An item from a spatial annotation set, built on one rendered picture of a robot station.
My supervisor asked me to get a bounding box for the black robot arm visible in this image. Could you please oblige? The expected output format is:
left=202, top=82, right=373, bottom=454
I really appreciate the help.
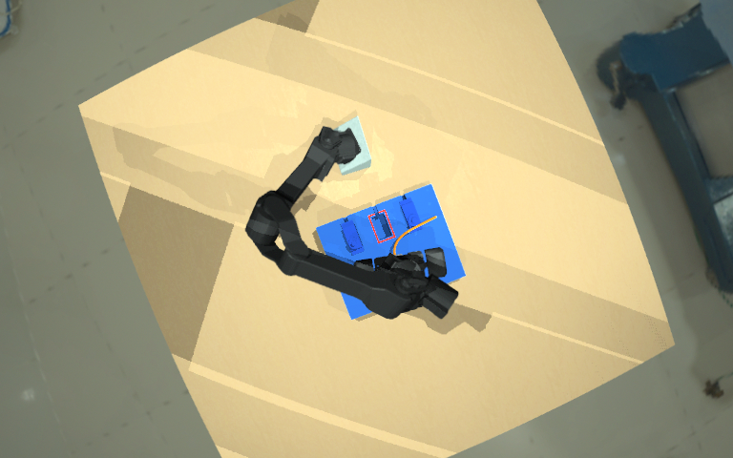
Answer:
left=245, top=126, right=458, bottom=320

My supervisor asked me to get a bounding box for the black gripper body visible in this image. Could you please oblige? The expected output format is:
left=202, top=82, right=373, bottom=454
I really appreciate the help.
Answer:
left=354, top=247, right=447, bottom=278

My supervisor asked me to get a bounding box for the blue rectangular plate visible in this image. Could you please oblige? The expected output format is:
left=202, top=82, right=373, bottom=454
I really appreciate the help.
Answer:
left=316, top=184, right=466, bottom=320

